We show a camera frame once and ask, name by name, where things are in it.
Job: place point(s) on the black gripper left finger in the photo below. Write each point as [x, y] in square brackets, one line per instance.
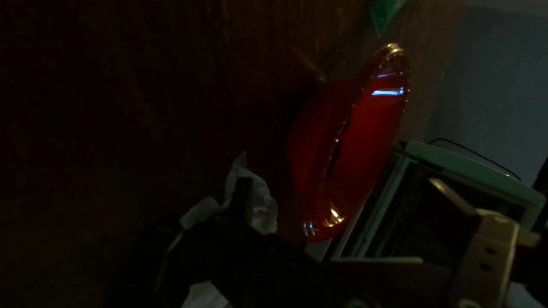
[240, 268]

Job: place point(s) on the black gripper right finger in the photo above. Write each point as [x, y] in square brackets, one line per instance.
[490, 258]

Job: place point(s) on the red bowl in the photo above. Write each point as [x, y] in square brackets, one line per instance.
[353, 143]

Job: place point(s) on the white toaster oven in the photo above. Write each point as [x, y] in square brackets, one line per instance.
[473, 172]

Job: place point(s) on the white crumpled tissue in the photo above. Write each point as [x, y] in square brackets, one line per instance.
[259, 200]

